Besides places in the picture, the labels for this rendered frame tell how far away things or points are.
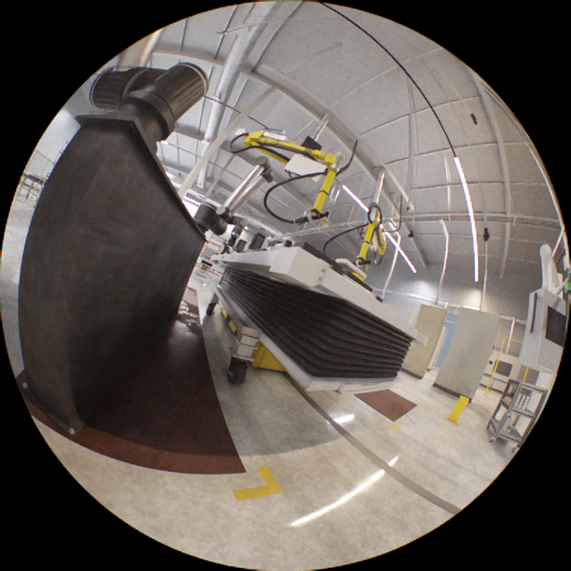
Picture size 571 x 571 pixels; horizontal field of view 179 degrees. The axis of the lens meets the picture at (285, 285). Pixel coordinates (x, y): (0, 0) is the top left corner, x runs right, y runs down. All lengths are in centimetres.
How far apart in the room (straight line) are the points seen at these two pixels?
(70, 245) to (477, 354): 554
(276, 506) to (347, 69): 1069
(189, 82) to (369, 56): 926
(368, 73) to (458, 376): 1090
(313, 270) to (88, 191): 64
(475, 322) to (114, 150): 557
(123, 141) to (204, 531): 101
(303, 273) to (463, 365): 490
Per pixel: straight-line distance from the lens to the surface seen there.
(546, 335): 258
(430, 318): 550
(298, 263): 53
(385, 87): 995
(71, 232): 50
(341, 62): 1009
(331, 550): 84
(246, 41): 836
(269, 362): 164
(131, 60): 89
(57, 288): 53
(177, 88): 70
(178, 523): 71
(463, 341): 520
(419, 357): 540
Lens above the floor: 69
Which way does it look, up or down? 3 degrees up
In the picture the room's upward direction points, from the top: 23 degrees clockwise
